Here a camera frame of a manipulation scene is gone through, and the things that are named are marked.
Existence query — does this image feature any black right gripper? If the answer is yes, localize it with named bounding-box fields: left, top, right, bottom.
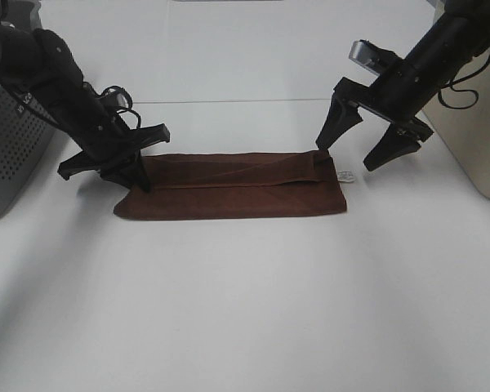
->
left=316, top=60, right=434, bottom=172

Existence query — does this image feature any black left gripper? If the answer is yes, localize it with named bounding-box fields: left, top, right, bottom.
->
left=57, top=97, right=171, bottom=193

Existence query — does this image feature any brown towel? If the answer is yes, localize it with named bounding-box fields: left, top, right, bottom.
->
left=114, top=150, right=347, bottom=221

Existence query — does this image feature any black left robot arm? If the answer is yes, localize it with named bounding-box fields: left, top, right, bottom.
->
left=0, top=24, right=170, bottom=192

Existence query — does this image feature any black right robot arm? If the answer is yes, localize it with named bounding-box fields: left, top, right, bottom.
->
left=316, top=1, right=490, bottom=171

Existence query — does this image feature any white towel care label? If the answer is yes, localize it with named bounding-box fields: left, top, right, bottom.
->
left=336, top=171, right=355, bottom=183

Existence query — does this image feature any beige storage bin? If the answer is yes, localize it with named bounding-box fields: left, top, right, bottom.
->
left=418, top=0, right=490, bottom=204

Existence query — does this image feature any grey perforated laundry basket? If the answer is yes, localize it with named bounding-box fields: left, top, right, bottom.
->
left=0, top=0, right=62, bottom=225

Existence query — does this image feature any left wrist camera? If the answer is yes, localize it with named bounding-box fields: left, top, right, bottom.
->
left=100, top=85, right=133, bottom=109

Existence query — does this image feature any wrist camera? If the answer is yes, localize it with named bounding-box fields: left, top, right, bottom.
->
left=349, top=39, right=401, bottom=76
left=100, top=85, right=133, bottom=109

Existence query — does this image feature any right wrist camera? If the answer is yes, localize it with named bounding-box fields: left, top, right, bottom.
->
left=349, top=39, right=401, bottom=76

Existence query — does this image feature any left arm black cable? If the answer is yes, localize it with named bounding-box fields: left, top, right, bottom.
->
left=81, top=83, right=143, bottom=131

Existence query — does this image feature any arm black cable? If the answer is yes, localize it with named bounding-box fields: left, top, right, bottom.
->
left=81, top=83, right=143, bottom=131
left=439, top=40, right=490, bottom=110

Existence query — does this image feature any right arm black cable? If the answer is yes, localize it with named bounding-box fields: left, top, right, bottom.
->
left=439, top=40, right=490, bottom=110

